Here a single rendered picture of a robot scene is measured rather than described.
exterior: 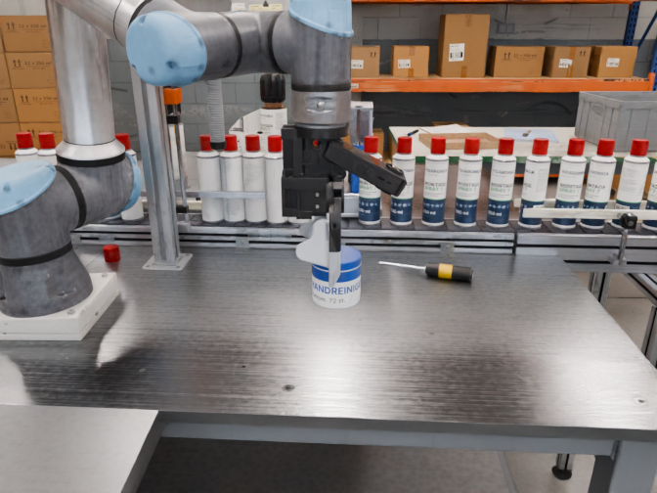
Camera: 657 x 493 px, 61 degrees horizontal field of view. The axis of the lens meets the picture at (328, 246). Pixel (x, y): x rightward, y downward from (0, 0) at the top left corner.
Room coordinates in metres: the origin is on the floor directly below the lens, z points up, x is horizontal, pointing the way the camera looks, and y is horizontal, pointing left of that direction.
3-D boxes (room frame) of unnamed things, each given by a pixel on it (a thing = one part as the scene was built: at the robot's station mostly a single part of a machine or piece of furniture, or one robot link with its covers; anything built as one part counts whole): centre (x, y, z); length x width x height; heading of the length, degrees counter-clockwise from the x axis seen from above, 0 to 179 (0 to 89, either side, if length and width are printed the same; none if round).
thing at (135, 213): (1.28, 0.48, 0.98); 0.05 x 0.05 x 0.20
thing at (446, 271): (1.06, -0.20, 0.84); 0.20 x 0.03 x 0.03; 72
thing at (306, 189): (0.72, 0.02, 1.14); 0.09 x 0.08 x 0.12; 89
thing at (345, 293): (0.72, -0.01, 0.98); 0.07 x 0.07 x 0.07
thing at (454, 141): (2.61, -0.62, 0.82); 0.34 x 0.24 x 0.03; 95
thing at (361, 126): (1.35, -0.04, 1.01); 0.14 x 0.13 x 0.26; 87
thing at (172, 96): (1.23, 0.33, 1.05); 0.10 x 0.04 x 0.33; 177
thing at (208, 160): (1.27, 0.28, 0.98); 0.05 x 0.05 x 0.20
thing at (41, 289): (0.88, 0.50, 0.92); 0.15 x 0.15 x 0.10
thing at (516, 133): (2.82, -1.02, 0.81); 0.32 x 0.24 x 0.01; 165
